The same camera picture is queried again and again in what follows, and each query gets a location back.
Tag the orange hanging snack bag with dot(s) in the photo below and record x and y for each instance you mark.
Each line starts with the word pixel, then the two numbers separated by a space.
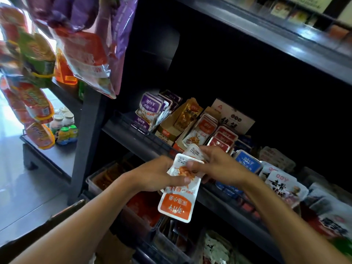
pixel 63 71

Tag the green cap yellow bottle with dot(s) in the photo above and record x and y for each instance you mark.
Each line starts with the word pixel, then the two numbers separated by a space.
pixel 63 135
pixel 73 132

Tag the cardboard display box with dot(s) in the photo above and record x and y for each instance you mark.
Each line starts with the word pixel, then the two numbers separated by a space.
pixel 167 131

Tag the clear bin of orange snacks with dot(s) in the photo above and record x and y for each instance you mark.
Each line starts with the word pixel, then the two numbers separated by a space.
pixel 108 174

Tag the white green snack bags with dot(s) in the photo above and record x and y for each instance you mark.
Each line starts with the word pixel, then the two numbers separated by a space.
pixel 217 250

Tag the green snack bag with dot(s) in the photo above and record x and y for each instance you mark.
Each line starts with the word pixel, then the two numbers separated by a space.
pixel 342 246

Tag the clear orange hanging bag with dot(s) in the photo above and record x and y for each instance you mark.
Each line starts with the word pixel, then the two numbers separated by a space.
pixel 85 60

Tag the purple hanging snack bag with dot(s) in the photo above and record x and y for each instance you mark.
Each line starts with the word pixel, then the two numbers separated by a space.
pixel 122 35

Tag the white wrapped snack pack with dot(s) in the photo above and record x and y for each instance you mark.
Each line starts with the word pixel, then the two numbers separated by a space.
pixel 276 158

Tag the person's left thumb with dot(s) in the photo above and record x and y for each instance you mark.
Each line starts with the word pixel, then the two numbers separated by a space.
pixel 178 181

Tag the person's right thumb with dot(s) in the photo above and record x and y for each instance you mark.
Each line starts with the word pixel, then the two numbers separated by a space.
pixel 196 166

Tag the brown orange packets bundle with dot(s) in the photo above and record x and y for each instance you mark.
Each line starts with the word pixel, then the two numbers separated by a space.
pixel 188 114

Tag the clear bin of dark packets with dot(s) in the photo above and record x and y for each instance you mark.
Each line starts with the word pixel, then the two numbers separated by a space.
pixel 173 233

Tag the white grey snack packet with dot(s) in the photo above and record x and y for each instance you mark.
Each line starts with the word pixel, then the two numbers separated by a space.
pixel 194 151

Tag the orange yellow hanging bag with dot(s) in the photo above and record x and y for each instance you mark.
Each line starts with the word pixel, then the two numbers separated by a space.
pixel 41 136

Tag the black shelf rack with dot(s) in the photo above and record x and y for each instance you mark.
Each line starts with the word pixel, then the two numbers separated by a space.
pixel 154 65

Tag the person's right forearm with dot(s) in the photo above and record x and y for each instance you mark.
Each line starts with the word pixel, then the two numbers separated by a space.
pixel 288 225

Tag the low black side shelf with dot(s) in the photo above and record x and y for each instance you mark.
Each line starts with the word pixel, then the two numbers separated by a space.
pixel 52 156

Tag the white printed sign card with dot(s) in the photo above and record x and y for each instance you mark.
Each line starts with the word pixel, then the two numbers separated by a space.
pixel 233 115

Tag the orange white snack packet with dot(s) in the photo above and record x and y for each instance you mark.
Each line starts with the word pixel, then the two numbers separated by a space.
pixel 178 202

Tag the red snack packets pile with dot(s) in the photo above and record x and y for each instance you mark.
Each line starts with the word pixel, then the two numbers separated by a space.
pixel 144 206

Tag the red white snack packet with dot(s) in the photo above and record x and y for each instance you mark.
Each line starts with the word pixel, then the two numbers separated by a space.
pixel 227 132
pixel 223 138
pixel 218 142

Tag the blue display box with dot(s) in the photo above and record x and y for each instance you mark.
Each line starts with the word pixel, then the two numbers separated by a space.
pixel 228 188

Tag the person's left forearm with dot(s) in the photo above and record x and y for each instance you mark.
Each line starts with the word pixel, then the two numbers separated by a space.
pixel 82 222

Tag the orange green hanging bag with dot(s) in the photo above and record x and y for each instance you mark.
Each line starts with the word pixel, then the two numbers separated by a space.
pixel 34 100

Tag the person's right hand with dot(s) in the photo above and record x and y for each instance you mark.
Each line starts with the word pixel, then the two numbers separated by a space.
pixel 222 167

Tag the red orange hanging bag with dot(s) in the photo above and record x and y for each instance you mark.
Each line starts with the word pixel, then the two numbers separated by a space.
pixel 12 27

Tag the white cap drink bottle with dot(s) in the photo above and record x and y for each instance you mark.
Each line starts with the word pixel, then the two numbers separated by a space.
pixel 63 109
pixel 57 123
pixel 68 118

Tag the row of small boxed goods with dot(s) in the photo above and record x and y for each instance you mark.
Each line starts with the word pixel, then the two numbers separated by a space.
pixel 299 15

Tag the brown cardboard box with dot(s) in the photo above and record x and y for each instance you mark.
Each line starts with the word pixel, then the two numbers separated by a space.
pixel 114 251

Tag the blue snack packet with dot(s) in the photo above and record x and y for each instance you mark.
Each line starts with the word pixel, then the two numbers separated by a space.
pixel 249 161

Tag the row of orange white packets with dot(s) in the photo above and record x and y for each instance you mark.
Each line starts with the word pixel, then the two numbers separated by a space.
pixel 202 129

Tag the white red snack bag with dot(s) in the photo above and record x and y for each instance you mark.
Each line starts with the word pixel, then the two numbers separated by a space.
pixel 330 214

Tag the white black print packet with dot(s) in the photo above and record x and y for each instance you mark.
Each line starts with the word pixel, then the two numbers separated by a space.
pixel 286 186

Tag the green yellow hanging bag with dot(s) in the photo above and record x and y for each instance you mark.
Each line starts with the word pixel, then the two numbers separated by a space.
pixel 38 57

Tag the person's left hand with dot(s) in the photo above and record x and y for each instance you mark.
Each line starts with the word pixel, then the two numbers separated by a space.
pixel 152 175

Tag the white pink snack packet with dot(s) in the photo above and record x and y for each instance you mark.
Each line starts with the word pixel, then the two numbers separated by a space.
pixel 271 169

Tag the row of purple packets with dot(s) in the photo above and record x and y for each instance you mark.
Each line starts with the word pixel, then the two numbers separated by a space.
pixel 150 108

